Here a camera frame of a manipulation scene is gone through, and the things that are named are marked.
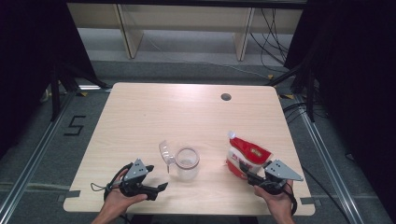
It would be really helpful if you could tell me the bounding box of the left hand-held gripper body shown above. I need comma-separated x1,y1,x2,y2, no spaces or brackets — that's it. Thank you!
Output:
120,158,160,201

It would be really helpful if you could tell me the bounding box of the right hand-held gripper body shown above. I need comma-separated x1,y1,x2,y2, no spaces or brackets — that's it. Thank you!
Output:
248,159,304,196

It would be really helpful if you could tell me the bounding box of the white and red sugar bag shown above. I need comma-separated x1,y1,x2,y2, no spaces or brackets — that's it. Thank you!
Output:
225,130,274,181

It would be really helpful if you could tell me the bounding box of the clear plastic jar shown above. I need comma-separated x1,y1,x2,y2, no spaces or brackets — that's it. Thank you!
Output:
174,147,201,182

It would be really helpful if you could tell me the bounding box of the person's right hand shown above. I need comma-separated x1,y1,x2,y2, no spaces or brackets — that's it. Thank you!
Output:
253,183,295,217

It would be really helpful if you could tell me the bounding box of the person's left hand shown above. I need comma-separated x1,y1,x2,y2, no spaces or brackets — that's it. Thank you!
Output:
104,169,149,216

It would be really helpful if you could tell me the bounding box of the clear jar lid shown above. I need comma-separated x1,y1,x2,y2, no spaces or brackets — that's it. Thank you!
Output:
158,140,177,174

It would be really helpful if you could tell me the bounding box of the black metal stand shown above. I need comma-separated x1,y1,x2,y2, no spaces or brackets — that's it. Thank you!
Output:
266,62,316,123

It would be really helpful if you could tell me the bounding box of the black curtain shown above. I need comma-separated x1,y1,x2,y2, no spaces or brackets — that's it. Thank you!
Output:
0,0,108,158
284,0,396,216

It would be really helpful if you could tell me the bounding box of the light wooden shelf unit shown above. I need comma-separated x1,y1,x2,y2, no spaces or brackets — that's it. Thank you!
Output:
66,2,305,62

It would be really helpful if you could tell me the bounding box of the black wrist strap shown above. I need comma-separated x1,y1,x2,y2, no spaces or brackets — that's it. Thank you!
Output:
283,181,299,217
90,162,134,202

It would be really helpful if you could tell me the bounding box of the aluminium floor rail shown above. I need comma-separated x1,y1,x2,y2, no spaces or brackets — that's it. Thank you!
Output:
293,92,364,224
0,89,78,217

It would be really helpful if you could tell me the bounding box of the black floor cable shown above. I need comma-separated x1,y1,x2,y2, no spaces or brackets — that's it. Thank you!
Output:
301,166,354,224

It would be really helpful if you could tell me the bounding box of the white floor cable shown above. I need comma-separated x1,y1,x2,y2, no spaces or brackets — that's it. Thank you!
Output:
174,58,269,79

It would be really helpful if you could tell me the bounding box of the bundle of black cables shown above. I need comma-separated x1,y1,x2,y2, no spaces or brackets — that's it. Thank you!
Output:
248,8,291,74

